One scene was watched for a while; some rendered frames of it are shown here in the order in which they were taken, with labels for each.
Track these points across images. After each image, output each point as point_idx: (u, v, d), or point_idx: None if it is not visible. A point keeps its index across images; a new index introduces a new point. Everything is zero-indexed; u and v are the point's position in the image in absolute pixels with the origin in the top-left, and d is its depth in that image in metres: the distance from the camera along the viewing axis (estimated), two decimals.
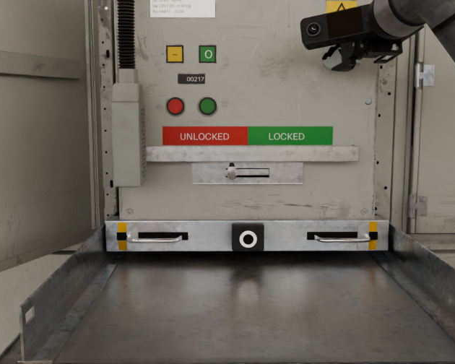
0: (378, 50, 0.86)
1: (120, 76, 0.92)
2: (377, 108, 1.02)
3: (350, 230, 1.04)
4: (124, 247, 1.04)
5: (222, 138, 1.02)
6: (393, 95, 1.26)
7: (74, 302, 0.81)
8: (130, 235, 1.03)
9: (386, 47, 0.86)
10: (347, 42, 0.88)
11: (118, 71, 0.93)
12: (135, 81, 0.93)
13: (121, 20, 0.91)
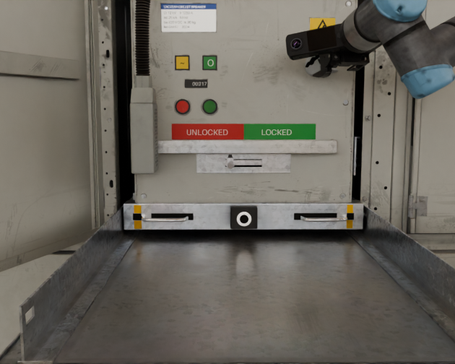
0: (349, 60, 1.05)
1: (137, 81, 1.11)
2: (353, 108, 1.21)
3: (331, 211, 1.23)
4: (139, 226, 1.23)
5: (222, 133, 1.21)
6: (393, 95, 1.26)
7: (74, 302, 0.81)
8: (144, 215, 1.22)
9: (356, 58, 1.06)
10: (324, 54, 1.07)
11: (135, 78, 1.11)
12: (149, 87, 1.11)
13: (139, 35, 1.09)
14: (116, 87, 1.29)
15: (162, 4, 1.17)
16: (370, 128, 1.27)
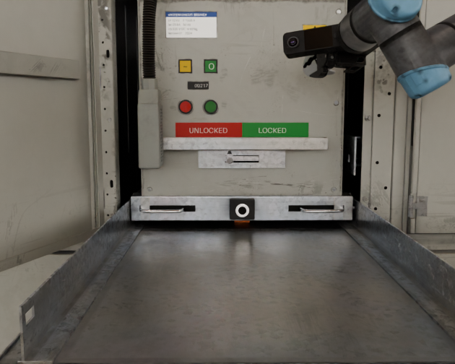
0: (346, 61, 1.05)
1: (144, 84, 1.21)
2: (343, 108, 1.31)
3: (322, 204, 1.33)
4: None
5: (222, 131, 1.31)
6: (393, 95, 1.26)
7: (74, 302, 0.81)
8: (144, 207, 1.32)
9: (352, 59, 1.06)
10: (321, 54, 1.07)
11: (142, 80, 1.21)
12: (155, 88, 1.21)
13: (145, 41, 1.19)
14: (116, 87, 1.29)
15: (167, 12, 1.27)
16: (370, 128, 1.27)
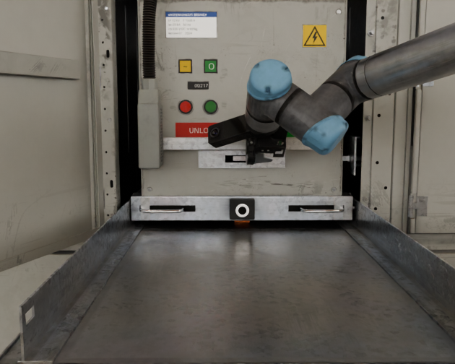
0: (265, 145, 1.13)
1: (144, 84, 1.21)
2: None
3: (322, 204, 1.33)
4: None
5: None
6: (393, 95, 1.26)
7: (74, 302, 0.81)
8: (144, 207, 1.32)
9: (272, 143, 1.13)
10: (246, 141, 1.16)
11: (142, 80, 1.21)
12: (155, 88, 1.21)
13: (145, 41, 1.19)
14: (116, 87, 1.29)
15: (167, 12, 1.27)
16: (370, 128, 1.27)
